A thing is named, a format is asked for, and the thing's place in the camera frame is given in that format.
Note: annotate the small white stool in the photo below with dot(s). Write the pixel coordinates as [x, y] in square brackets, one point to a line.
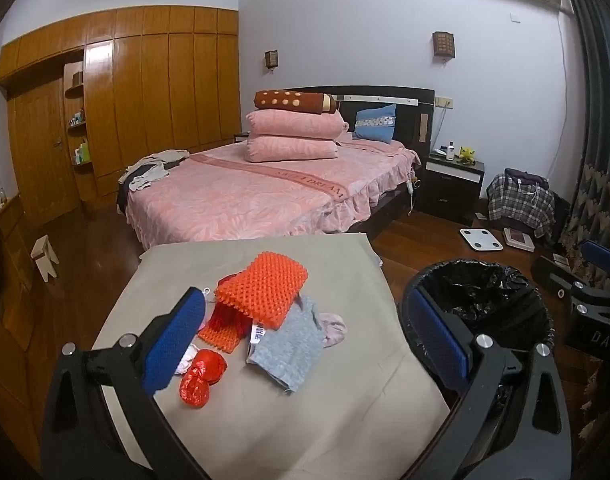
[44, 255]

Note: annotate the wall switch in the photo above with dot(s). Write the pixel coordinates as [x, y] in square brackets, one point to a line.
[516, 17]

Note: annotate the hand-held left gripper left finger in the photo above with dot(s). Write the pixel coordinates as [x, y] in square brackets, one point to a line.
[172, 340]

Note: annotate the bluish grey cloth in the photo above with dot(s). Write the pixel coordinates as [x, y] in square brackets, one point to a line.
[290, 350]

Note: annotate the white floor box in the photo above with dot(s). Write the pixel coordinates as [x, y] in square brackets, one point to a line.
[561, 259]

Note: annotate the white lotion bottle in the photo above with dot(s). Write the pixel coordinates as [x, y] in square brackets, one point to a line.
[451, 151]

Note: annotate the large orange spiky mat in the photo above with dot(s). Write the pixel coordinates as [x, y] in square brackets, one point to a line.
[262, 285]

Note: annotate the white bathroom scale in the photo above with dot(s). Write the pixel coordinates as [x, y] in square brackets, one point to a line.
[475, 238]

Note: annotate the small orange spiky mat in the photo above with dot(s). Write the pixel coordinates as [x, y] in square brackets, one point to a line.
[217, 337]

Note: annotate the patterned dark curtain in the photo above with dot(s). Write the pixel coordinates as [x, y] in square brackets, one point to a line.
[600, 110]

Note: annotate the wooden door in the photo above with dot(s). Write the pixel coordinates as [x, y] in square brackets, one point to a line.
[42, 155]

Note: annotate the plaid covered chair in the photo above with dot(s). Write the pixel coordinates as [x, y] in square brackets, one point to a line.
[520, 207]

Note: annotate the white tissue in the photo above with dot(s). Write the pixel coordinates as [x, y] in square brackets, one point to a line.
[187, 360]

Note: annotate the dark hooded garment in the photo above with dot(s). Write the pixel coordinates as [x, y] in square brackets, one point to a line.
[527, 178]

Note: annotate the dark wooden bed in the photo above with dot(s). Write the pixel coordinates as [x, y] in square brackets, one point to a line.
[410, 120]

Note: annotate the wall lamp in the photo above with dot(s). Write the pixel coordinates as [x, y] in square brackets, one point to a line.
[271, 59]
[443, 44]

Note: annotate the wooden wardrobe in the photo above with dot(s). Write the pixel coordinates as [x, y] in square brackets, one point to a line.
[150, 95]

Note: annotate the pale pink cloth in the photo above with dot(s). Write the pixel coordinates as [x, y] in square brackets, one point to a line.
[334, 330]

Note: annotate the white bed controller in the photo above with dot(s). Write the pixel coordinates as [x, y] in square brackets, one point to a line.
[411, 187]

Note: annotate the table with beige cloth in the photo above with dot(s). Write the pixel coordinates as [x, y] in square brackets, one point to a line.
[335, 410]

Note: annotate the pink bedspread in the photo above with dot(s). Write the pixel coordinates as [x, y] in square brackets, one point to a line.
[235, 200]

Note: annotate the green bottle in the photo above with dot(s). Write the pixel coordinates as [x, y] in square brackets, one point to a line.
[85, 152]

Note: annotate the dark bedside table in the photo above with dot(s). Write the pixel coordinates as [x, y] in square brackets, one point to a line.
[241, 136]

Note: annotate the pink folded quilt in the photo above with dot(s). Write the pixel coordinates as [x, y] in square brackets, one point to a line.
[290, 149]
[295, 124]

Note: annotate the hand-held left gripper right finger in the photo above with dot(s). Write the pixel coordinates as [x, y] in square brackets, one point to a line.
[437, 342]

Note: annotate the yellow plush toy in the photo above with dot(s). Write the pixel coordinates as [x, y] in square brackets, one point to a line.
[466, 155]

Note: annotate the wooden sideboard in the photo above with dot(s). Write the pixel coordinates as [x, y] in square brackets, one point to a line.
[5, 270]

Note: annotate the wall socket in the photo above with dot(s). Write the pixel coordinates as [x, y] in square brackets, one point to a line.
[445, 102]

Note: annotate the dark nightstand white stripe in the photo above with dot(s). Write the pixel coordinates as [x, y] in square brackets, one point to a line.
[450, 190]

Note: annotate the blue pillow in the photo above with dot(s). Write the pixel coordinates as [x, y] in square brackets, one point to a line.
[376, 124]

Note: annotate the white scale red centre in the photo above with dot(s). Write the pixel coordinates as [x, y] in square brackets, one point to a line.
[518, 238]

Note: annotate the round bin with black bag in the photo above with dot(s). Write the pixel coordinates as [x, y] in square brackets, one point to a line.
[485, 290]

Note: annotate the brown dotted bolster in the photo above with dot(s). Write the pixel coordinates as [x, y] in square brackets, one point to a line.
[290, 101]

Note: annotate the red foil wrapper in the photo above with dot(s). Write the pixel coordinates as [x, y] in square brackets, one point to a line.
[192, 390]
[211, 366]

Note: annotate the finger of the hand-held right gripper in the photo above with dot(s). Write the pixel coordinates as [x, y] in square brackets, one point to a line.
[552, 275]
[605, 257]

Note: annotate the small brown box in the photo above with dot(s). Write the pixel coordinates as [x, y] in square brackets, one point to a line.
[77, 78]

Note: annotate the pile of clothes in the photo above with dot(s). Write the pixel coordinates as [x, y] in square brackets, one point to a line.
[152, 170]

